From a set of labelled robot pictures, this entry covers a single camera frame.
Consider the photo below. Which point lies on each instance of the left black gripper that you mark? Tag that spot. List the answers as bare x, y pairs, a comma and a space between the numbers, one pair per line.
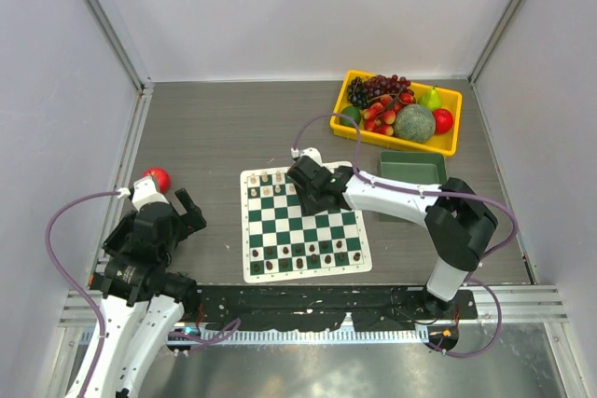
191, 220

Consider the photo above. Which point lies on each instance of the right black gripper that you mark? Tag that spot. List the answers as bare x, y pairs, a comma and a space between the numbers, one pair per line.
308, 206

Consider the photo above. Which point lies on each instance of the green white chess board mat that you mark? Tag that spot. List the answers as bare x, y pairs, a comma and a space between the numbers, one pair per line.
282, 243

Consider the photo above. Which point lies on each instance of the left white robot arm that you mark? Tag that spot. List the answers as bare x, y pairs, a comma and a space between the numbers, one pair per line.
141, 300

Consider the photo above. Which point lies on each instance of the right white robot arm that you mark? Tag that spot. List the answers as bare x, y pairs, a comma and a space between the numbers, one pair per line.
459, 224

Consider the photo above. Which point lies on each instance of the red apple on table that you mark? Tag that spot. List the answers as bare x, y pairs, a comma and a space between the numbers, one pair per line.
161, 176

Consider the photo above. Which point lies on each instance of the green lime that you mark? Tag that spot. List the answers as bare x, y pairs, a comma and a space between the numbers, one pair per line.
350, 116

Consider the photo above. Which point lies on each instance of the red cherry bunch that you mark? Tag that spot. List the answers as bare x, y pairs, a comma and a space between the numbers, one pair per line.
381, 115

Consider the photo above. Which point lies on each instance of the black grape bunch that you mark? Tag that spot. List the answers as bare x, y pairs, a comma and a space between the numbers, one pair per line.
357, 94

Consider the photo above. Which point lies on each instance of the green plastic tray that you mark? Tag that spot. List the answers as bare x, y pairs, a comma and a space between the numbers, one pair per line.
412, 167

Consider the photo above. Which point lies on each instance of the green netted melon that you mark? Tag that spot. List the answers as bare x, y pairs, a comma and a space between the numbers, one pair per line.
415, 123

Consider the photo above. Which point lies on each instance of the dark red grape bunch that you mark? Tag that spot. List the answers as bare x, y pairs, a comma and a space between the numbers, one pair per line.
379, 85

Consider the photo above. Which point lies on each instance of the red apple in bin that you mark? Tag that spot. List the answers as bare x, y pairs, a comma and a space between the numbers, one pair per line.
444, 121

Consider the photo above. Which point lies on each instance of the green yellow pear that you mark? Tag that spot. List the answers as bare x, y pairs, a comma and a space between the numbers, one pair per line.
431, 100

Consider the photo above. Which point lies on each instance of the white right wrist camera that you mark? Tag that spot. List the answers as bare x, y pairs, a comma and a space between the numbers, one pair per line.
310, 152

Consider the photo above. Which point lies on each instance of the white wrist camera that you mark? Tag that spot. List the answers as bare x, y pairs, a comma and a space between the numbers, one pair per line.
143, 192
310, 152

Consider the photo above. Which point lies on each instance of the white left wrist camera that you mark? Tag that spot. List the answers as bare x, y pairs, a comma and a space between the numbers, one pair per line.
143, 192

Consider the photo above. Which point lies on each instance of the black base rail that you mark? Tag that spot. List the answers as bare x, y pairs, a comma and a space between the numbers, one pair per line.
317, 308

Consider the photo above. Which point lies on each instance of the aluminium frame rail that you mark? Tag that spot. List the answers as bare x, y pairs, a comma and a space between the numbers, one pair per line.
496, 305

